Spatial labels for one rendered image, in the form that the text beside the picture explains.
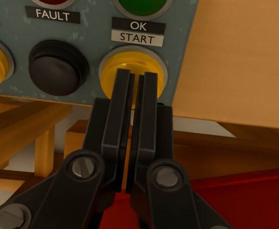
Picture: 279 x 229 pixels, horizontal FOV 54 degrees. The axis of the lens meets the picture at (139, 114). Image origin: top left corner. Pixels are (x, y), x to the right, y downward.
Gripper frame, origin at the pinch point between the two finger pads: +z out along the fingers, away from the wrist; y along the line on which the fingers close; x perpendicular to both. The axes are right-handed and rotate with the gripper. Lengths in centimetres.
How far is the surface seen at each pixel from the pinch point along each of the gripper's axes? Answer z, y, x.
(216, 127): 68, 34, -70
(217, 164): 9.3, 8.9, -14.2
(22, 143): 29, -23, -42
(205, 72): 6.2, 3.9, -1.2
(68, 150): 9.1, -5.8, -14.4
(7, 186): 36, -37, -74
